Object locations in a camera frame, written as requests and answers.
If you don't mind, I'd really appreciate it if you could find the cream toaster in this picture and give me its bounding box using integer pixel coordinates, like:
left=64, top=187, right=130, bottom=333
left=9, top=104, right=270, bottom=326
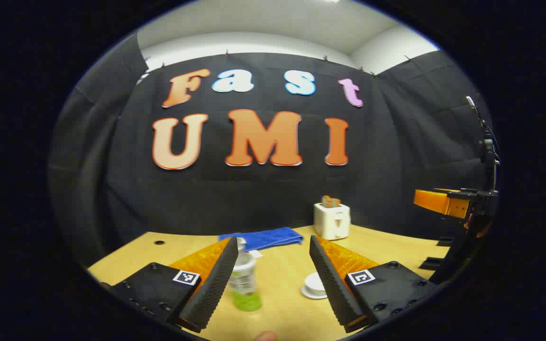
left=313, top=203, right=351, bottom=241

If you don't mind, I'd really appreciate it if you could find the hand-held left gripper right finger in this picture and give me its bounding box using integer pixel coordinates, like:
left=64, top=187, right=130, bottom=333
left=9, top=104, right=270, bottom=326
left=309, top=235, right=439, bottom=333

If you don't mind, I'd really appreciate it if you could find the blue towel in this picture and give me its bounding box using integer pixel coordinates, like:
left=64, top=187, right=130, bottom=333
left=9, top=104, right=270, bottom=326
left=218, top=227, right=304, bottom=252

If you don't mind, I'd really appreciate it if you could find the white saucer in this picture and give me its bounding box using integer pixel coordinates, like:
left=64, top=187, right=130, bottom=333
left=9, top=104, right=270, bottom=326
left=300, top=286, right=328, bottom=300

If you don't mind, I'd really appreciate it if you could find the clear plastic water bottle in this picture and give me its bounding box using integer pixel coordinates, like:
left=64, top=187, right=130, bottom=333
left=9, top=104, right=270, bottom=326
left=228, top=237, right=263, bottom=312

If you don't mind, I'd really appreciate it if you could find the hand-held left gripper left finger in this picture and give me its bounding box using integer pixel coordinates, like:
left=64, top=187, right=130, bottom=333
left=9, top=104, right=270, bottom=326
left=100, top=237, right=239, bottom=333

